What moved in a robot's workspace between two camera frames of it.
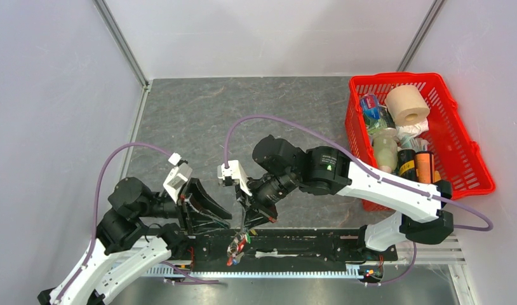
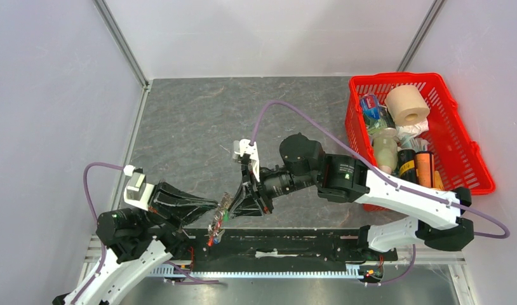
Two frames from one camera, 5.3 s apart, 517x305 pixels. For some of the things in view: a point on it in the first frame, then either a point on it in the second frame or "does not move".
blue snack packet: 369,105 does not move
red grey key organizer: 235,248 to 215,230
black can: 406,167 does not move
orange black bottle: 425,167 does not move
